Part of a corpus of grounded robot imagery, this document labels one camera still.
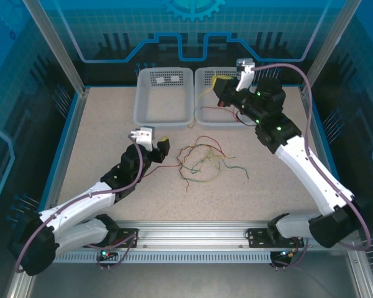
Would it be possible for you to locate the thin yellow wire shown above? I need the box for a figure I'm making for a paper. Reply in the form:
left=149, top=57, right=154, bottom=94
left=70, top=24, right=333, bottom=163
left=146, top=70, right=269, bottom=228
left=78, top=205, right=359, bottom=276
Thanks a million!
left=197, top=148, right=237, bottom=184
left=188, top=77, right=218, bottom=128

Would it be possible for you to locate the white plastic basket plain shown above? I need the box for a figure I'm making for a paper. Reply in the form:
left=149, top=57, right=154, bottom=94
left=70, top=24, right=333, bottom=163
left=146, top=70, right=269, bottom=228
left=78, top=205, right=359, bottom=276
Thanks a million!
left=193, top=66, right=259, bottom=130

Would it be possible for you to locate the white plastic basket with labels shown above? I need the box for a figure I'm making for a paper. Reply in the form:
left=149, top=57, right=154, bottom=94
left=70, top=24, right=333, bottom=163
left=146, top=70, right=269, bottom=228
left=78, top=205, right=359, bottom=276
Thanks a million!
left=132, top=66, right=195, bottom=128

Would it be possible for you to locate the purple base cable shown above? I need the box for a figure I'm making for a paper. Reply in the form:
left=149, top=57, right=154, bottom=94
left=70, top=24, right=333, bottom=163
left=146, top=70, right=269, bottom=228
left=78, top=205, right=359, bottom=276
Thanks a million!
left=96, top=234, right=140, bottom=271
left=272, top=237, right=309, bottom=271

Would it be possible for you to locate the aluminium extrusion rail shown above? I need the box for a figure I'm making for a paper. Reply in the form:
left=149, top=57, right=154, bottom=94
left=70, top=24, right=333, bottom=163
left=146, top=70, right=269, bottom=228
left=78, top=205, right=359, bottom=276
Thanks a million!
left=30, top=219, right=355, bottom=253

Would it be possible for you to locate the aluminium frame post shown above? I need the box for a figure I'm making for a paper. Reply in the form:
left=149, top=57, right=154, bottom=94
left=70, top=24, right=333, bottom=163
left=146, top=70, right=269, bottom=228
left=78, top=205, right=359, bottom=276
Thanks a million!
left=299, top=0, right=363, bottom=97
left=22, top=0, right=91, bottom=97

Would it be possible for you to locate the grey slotted cable duct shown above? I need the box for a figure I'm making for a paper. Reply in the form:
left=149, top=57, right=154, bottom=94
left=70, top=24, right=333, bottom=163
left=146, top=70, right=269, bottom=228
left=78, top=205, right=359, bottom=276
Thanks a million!
left=54, top=250, right=273, bottom=264

